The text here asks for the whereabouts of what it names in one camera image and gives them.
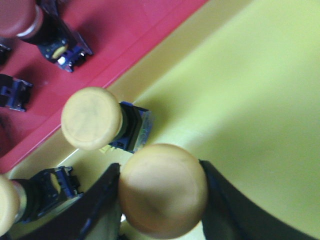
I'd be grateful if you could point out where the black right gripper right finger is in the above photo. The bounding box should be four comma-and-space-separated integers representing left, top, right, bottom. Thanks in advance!
199, 160, 312, 240

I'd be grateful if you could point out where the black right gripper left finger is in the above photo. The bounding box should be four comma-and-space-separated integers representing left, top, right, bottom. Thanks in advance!
21, 163, 122, 240

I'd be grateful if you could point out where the yellow push button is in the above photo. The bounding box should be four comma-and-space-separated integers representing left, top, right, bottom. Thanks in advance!
61, 87, 154, 153
118, 143, 208, 239

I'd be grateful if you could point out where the red push button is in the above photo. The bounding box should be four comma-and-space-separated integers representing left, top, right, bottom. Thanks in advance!
0, 0, 93, 73

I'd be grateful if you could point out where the yellow plastic bin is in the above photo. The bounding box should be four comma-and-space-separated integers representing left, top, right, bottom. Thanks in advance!
1, 0, 320, 239

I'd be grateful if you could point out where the red plastic bin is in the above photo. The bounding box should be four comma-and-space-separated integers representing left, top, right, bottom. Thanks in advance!
0, 0, 204, 173

